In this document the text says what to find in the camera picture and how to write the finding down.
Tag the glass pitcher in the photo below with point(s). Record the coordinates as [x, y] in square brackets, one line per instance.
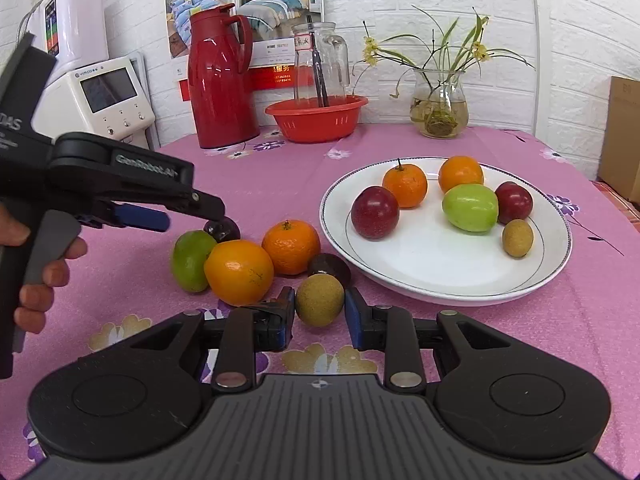
[332, 70]

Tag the tangerine with stem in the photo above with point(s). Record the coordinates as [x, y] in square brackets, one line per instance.
[405, 187]
[291, 247]

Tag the person's left hand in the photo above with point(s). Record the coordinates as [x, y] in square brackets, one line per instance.
[55, 275]

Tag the red thermos jug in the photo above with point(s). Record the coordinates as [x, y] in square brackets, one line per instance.
[220, 90]

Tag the green plant yellow flowers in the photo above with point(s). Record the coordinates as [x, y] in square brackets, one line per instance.
[479, 51]

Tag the white plate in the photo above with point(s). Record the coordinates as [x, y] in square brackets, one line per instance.
[430, 255]

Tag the red plastic basin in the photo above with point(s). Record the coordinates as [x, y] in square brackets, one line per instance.
[315, 122]

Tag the red plum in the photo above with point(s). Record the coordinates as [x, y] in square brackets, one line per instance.
[515, 201]
[375, 212]

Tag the white appliance with screen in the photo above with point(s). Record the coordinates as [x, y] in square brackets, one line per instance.
[115, 90]

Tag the glass vase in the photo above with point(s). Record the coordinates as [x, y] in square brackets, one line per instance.
[440, 115]

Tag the white wall pipe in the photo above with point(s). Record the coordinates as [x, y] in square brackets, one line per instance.
[536, 35]

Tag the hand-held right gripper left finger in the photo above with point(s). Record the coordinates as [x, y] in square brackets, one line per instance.
[286, 320]

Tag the white water purifier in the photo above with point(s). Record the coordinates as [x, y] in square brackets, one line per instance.
[80, 20]

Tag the brown longan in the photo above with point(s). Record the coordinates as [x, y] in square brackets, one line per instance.
[518, 238]
[320, 300]

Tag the blue bedding wall poster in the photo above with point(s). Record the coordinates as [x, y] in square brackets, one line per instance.
[180, 10]

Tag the cardboard box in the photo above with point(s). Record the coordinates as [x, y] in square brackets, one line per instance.
[622, 135]

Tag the dark purple passion fruit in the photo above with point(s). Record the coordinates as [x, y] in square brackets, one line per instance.
[330, 266]
[225, 232]

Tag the pink floral tablecloth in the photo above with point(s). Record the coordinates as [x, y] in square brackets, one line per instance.
[600, 335]

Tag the black stirring stick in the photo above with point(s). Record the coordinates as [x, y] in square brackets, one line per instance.
[320, 80]

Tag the green jujube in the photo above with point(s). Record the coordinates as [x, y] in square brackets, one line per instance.
[470, 208]
[189, 260]

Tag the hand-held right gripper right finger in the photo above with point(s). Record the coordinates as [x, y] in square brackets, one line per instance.
[352, 317]

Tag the orange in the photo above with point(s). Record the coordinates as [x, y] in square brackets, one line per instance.
[239, 272]
[461, 174]

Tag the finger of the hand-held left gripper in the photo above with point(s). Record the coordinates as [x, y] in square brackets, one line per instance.
[145, 218]
[200, 205]

